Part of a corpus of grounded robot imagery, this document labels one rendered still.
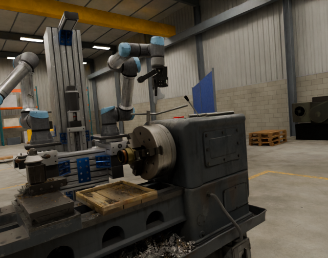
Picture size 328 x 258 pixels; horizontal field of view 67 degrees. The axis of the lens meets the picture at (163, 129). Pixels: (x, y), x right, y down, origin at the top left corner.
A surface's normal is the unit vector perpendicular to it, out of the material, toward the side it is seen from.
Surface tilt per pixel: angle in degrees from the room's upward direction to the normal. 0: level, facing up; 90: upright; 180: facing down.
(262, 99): 90
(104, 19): 90
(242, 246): 88
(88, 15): 90
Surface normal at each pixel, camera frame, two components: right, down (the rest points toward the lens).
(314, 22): -0.78, 0.10
